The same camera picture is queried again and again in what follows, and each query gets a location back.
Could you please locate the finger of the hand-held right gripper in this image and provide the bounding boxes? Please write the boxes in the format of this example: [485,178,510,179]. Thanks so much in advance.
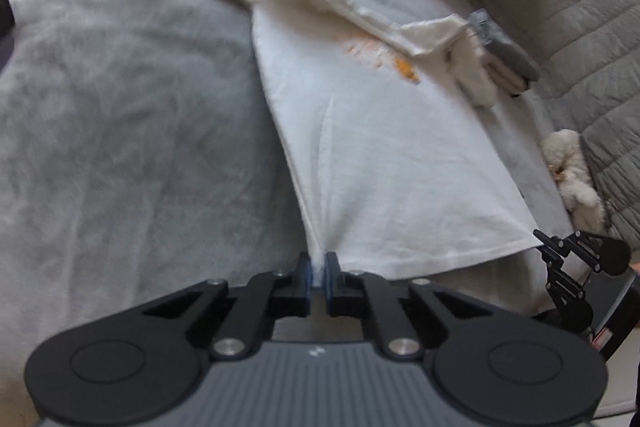
[540,249,586,303]
[533,230,601,258]

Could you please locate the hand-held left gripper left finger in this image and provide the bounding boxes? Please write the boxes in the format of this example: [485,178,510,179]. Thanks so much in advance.
[142,252,314,361]

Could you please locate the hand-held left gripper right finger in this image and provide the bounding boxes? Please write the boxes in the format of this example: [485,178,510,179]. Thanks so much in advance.
[325,252,498,361]

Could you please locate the white printed t-shirt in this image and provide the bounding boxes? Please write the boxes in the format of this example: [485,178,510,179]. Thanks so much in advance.
[125,0,538,280]

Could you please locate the white plush toy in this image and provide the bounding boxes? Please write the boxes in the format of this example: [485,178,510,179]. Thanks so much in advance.
[542,129,608,228]

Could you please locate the folded cream garment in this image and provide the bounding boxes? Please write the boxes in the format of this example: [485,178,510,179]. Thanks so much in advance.
[447,36,532,108]

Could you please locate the folded grey garment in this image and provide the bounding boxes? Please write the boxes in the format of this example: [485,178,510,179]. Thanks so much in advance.
[467,9,541,80]

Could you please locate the grey quilted headboard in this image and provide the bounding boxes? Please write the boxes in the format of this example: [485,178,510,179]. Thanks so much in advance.
[450,0,640,253]

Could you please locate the bed with grey sheet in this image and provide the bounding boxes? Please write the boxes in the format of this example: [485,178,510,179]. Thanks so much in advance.
[0,0,581,358]

